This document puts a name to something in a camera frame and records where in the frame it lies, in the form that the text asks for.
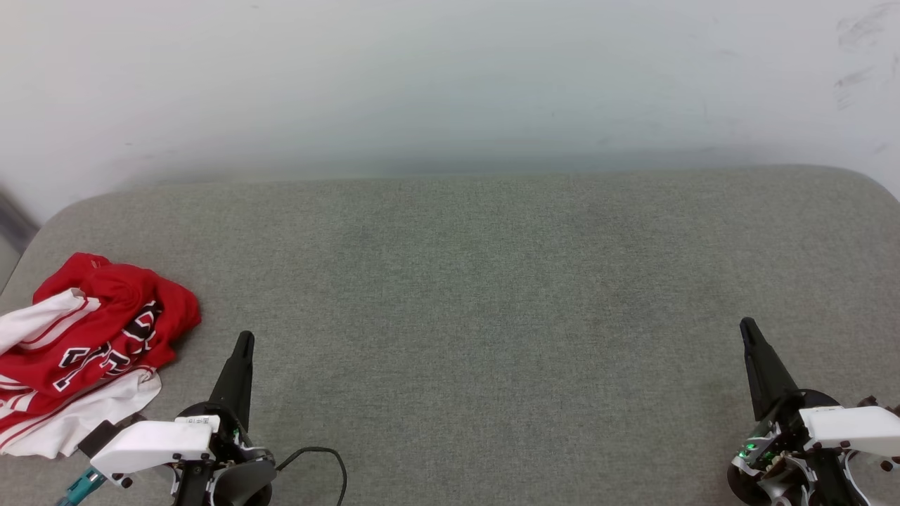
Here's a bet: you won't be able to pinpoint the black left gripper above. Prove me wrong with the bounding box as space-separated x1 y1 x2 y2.
174 330 278 506

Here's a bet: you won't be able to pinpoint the red and white jersey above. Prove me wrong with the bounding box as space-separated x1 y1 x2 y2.
0 252 203 459

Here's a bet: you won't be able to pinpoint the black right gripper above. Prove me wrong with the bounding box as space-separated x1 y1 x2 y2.
727 317 846 506

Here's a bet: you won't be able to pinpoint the teal cable connector plug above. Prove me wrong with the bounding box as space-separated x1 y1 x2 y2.
56 468 108 506

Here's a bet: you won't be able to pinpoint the thin black cable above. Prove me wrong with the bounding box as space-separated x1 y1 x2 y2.
276 446 348 506

